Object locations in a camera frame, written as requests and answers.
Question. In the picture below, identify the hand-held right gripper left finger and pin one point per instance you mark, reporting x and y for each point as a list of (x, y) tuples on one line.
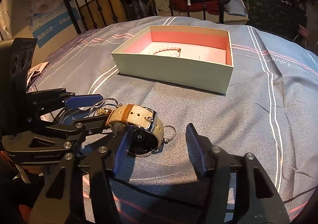
[(124, 144)]

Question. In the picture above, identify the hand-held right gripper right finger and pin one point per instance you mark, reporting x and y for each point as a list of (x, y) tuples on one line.
[(196, 149)]

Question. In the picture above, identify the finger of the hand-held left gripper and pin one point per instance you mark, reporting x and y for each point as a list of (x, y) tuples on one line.
[(94, 124), (83, 101)]

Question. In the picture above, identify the pale green box pink inside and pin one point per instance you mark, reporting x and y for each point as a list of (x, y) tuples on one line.
[(174, 72)]

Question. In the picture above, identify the grey plaid bedsheet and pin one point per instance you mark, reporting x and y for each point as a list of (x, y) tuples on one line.
[(248, 114)]

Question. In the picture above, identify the beige cushion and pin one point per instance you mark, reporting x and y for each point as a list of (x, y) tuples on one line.
[(162, 1)]

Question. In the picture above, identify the red cloth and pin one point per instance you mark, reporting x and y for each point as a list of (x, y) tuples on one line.
[(213, 5)]

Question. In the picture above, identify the grey blue pillow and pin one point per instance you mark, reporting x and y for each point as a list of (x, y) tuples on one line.
[(236, 8)]

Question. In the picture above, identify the green patterned counter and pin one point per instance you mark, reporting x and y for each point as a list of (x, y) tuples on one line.
[(273, 13)]

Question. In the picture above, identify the pink stool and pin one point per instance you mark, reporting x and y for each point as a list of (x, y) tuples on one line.
[(303, 30)]

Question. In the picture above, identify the blue and white wall poster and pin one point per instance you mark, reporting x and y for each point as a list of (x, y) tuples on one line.
[(49, 30)]

